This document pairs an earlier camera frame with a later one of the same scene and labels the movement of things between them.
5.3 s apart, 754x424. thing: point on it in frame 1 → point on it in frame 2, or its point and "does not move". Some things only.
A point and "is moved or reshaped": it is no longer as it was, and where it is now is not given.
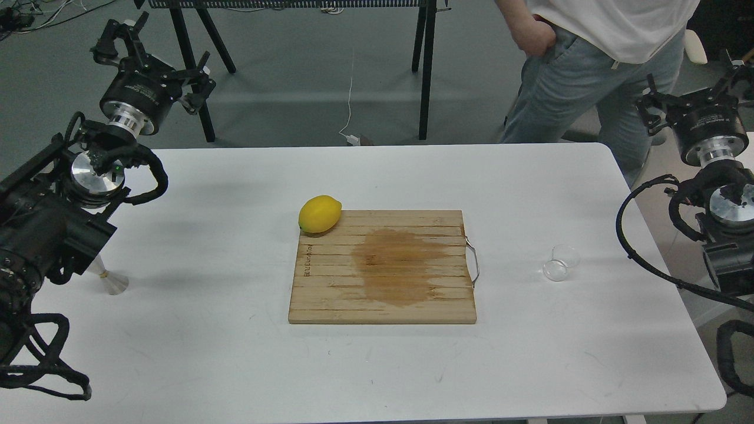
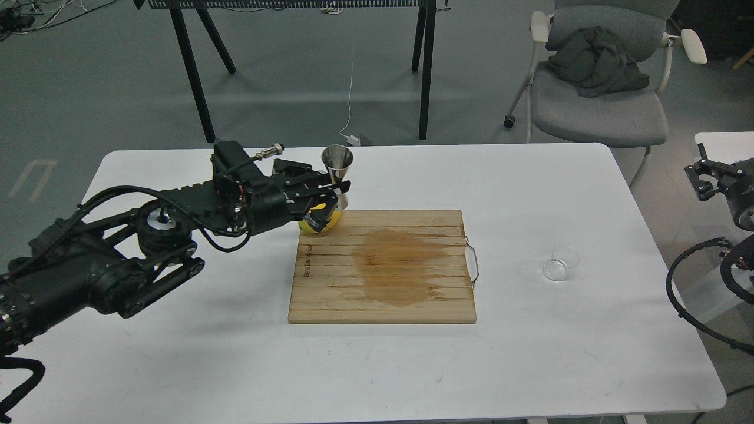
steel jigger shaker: x=115 y=284 is moved or reshaped
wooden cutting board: x=384 y=267 does not move
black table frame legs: x=184 y=13 does not move
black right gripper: x=708 y=125 → x=737 y=181
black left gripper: x=144 y=85 → x=281 y=200
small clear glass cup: x=563 y=257 does not move
